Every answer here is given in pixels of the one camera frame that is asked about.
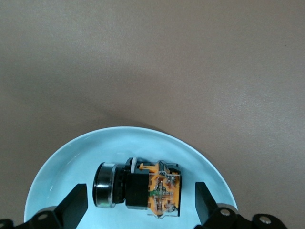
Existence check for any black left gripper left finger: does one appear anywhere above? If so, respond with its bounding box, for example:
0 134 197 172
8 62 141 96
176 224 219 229
0 183 89 229

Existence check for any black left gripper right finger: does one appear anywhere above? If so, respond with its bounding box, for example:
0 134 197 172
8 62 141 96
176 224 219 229
194 181 289 229

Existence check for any orange push-button switch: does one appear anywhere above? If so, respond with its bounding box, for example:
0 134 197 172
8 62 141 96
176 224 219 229
92 156 183 218

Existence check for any light blue plate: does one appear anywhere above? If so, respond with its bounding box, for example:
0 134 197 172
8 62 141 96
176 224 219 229
23 126 239 229

